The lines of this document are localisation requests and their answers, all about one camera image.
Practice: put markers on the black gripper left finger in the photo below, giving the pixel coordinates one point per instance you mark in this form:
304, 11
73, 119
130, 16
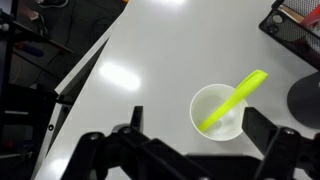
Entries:
127, 147

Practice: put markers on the white paper cup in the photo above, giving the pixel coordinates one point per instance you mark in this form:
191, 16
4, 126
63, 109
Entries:
206, 101

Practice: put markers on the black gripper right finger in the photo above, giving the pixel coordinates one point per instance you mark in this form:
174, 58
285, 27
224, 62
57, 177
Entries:
284, 148

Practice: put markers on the black mesh desk organizer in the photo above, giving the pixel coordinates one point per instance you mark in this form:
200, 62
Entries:
284, 25

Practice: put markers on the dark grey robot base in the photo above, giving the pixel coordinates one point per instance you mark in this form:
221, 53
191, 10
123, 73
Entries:
303, 101

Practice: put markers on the neon yellow pen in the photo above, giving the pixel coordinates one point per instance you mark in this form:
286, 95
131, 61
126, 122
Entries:
244, 89

